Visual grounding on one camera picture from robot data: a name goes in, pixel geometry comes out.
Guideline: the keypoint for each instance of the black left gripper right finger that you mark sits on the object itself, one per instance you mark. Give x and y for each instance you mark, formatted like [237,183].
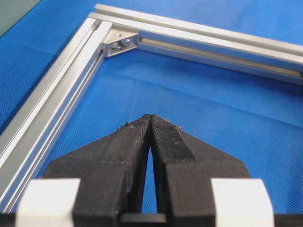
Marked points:
[198,185]

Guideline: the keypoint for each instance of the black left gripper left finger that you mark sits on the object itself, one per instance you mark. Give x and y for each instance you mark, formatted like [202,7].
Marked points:
[91,185]

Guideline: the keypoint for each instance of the aluminium extrusion frame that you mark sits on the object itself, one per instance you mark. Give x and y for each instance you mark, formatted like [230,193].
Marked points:
[109,31]

